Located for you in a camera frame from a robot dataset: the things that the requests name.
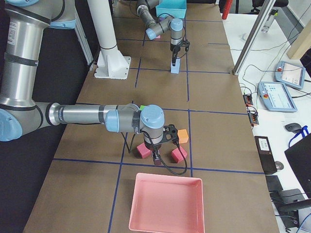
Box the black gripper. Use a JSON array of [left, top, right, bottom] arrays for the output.
[[144, 140, 162, 166]]

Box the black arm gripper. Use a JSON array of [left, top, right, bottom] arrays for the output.
[[170, 44, 181, 67]]

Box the light blue foam block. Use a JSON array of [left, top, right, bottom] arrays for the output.
[[171, 66, 180, 74]]

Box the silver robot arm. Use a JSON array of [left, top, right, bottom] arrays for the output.
[[136, 0, 188, 166], [0, 0, 108, 156]]

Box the red foam block rear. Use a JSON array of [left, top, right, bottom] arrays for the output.
[[136, 143, 151, 159]]

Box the red foam block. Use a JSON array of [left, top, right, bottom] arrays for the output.
[[171, 146, 188, 163], [136, 143, 151, 159]]

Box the red foam block front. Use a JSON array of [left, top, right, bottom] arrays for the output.
[[171, 146, 188, 163]]

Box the orange foam block right side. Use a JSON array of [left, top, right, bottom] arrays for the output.
[[177, 129, 189, 144]]

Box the pink plastic tray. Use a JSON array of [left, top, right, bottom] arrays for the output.
[[129, 173, 205, 233]]

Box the blue plastic tray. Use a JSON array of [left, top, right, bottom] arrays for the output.
[[155, 0, 187, 19]]

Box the red fire extinguisher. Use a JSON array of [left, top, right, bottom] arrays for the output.
[[222, 0, 233, 20]]

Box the orange black connector far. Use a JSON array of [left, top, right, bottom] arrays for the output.
[[243, 94, 253, 106]]

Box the orange black connector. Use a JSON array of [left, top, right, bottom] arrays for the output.
[[243, 94, 253, 106], [247, 108, 259, 126]]

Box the orange black connector near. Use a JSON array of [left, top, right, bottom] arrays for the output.
[[247, 108, 259, 126]]

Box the plastic water bottle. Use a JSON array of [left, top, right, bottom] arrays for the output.
[[261, 9, 278, 33]]

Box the teach pendant near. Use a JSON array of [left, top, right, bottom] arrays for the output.
[[258, 82, 297, 113]]

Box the teach pendant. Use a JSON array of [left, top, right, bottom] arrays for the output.
[[258, 82, 297, 113], [275, 61, 306, 89]]

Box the black power box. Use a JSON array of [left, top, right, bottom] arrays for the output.
[[254, 136, 277, 175]]

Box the teach pendant far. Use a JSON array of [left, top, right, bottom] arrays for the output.
[[275, 61, 306, 89]]

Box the black monitor stand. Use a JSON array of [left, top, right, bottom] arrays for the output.
[[270, 189, 311, 229]]

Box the black computer mouse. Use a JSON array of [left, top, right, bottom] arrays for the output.
[[284, 123, 302, 133]]

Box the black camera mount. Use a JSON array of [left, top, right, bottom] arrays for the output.
[[162, 124, 179, 145], [182, 40, 190, 52]]

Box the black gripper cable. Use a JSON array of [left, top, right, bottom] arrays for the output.
[[122, 132, 188, 175]]

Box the aluminium frame post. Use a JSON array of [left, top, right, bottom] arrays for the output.
[[232, 0, 276, 76]]

